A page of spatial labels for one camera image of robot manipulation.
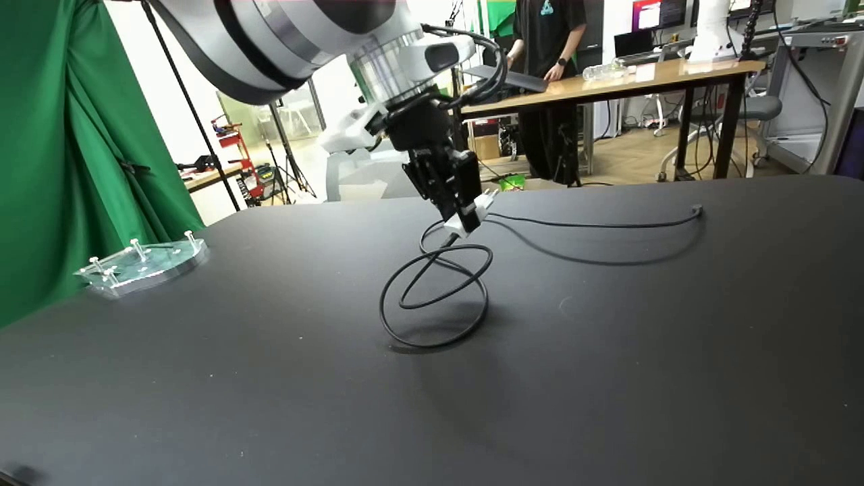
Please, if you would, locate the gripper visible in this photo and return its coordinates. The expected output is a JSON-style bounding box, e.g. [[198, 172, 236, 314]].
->
[[385, 93, 483, 219]]

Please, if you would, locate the white charger with black cable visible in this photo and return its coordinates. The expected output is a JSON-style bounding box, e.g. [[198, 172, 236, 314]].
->
[[378, 188, 705, 350]]

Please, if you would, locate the cardboard box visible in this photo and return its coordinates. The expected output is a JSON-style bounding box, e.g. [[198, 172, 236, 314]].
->
[[472, 134, 502, 162]]

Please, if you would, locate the dark laptop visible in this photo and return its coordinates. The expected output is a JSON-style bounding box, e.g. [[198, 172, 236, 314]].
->
[[462, 64, 549, 94]]

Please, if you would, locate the black tripod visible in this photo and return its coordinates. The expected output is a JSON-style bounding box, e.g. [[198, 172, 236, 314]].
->
[[265, 101, 318, 202]]

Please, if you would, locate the person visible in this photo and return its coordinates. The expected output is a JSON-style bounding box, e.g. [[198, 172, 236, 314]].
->
[[506, 0, 589, 187]]

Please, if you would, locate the clear plastic bottle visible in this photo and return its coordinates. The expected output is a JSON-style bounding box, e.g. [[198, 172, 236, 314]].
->
[[582, 59, 630, 82]]

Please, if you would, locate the red cart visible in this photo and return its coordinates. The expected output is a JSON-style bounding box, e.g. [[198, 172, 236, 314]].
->
[[210, 115, 272, 207]]

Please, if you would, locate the wooden table with black legs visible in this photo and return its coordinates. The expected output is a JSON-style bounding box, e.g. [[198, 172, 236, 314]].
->
[[459, 58, 767, 183]]

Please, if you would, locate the monitor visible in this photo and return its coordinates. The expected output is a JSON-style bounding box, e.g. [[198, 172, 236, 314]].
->
[[631, 0, 691, 33]]

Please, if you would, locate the stand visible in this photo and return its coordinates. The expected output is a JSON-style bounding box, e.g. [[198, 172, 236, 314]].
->
[[138, 0, 244, 213]]

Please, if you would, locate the white robot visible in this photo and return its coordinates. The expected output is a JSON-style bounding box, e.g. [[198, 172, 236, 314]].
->
[[684, 0, 745, 65]]

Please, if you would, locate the office chair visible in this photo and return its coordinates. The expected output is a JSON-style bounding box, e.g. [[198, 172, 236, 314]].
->
[[657, 93, 784, 184]]

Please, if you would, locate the clear acrylic plate with bolts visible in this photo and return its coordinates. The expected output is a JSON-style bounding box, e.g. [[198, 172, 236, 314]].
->
[[73, 229, 211, 300]]

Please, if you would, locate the green curtain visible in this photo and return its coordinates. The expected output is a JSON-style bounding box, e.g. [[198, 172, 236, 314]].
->
[[0, 0, 207, 331]]

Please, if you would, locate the grey metal desk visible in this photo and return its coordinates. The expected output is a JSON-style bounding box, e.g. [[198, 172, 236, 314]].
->
[[761, 26, 864, 176]]

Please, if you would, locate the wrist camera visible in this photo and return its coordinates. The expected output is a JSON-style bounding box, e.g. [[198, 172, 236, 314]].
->
[[319, 103, 389, 155]]

